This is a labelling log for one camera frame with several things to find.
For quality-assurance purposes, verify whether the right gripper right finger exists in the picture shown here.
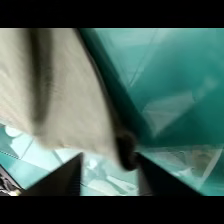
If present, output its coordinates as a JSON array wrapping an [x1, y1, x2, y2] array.
[[136, 152, 203, 197]]

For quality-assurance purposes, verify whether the tan garment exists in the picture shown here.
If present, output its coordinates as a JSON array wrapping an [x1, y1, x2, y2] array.
[[0, 27, 140, 172]]

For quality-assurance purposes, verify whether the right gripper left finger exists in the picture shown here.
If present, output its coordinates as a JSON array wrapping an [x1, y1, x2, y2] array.
[[20, 152, 84, 197]]

